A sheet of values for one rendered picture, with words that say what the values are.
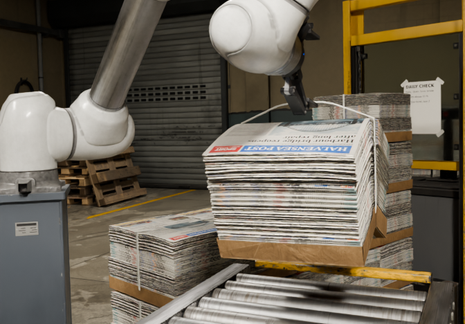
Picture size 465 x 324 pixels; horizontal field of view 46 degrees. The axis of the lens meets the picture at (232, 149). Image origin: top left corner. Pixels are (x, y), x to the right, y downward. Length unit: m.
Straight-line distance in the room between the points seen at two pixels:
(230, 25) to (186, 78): 8.89
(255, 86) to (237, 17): 8.28
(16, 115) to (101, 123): 0.22
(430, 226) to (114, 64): 2.18
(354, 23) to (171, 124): 6.78
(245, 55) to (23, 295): 1.04
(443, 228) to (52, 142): 2.22
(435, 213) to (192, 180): 6.88
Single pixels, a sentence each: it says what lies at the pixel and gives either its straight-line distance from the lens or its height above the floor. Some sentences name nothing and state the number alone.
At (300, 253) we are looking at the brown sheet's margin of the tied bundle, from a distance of 1.06.
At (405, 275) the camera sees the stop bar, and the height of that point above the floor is 0.82.
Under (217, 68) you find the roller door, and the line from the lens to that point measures 9.41.
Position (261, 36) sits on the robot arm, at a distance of 0.81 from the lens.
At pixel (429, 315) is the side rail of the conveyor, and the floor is 0.80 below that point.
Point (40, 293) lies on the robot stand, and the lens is 1.63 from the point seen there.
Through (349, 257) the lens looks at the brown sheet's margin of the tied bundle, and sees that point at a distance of 1.04.
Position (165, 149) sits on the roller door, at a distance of 9.88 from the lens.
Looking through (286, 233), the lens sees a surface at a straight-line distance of 1.05.
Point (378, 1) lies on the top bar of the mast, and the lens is 3.23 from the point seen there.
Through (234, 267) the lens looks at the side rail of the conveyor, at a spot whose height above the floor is 0.80.
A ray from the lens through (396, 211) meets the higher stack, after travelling 2.69.
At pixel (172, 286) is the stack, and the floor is 0.68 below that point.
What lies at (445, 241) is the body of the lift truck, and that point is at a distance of 3.21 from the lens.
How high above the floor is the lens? 1.18
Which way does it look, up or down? 3 degrees down
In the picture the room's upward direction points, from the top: 1 degrees counter-clockwise
